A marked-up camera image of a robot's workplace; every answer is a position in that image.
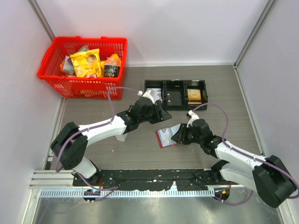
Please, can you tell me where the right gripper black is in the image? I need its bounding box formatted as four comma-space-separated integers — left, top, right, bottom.
171, 123, 203, 145

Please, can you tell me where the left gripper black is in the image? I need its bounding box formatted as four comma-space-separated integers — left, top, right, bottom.
139, 100, 171, 124

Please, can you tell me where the silver VIP card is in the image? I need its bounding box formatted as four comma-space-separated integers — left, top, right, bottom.
157, 128, 176, 148

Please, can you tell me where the red leather card holder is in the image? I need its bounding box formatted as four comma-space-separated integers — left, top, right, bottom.
156, 124, 180, 148

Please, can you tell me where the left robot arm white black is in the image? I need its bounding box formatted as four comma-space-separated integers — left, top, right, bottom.
50, 97, 172, 186

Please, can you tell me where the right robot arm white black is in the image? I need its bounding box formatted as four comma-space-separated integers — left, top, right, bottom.
171, 119, 299, 208

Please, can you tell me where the black VIP cards stack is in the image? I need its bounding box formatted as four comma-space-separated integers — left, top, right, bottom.
167, 91, 182, 106

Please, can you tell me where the silver VIP cards stack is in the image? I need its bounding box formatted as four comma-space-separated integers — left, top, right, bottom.
147, 88, 163, 101

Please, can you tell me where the black three-compartment card tray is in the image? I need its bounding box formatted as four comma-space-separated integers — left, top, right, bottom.
144, 80, 208, 110

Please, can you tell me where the gold VIP cards stack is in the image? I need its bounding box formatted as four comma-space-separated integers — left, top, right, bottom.
187, 89, 202, 105

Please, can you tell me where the white plastic bottle black cap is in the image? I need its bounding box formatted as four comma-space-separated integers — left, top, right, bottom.
115, 133, 128, 142

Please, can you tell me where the black instant noodle cup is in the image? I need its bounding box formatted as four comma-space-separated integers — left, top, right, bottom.
104, 64, 120, 77

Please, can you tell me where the orange snack bag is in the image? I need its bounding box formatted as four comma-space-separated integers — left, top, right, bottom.
105, 53, 121, 67

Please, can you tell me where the yellow snack bag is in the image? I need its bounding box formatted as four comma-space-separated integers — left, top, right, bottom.
70, 49, 102, 78

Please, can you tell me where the blue and white small box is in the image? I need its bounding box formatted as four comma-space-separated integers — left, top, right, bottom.
60, 56, 75, 75

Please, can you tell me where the red plastic shopping basket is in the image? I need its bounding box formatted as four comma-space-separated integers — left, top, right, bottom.
37, 36, 128, 99

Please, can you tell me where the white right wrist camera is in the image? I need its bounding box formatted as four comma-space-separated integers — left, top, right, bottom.
186, 110, 199, 127

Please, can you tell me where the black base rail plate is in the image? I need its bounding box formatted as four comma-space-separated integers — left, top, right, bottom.
72, 168, 231, 191

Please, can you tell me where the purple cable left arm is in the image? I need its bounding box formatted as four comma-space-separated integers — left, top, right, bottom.
56, 87, 143, 206

